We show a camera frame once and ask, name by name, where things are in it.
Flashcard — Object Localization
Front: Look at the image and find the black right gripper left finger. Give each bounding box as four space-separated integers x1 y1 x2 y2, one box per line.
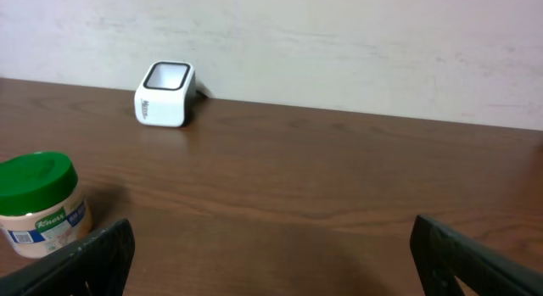
1 219 135 296

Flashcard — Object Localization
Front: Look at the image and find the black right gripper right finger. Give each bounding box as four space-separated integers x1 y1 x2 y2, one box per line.
410 215 542 296

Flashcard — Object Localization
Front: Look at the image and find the green lid seasoning jar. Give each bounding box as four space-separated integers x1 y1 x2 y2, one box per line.
1 152 93 259

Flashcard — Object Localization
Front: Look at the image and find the white barcode scanner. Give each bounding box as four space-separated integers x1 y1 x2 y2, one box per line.
134 61 196 127

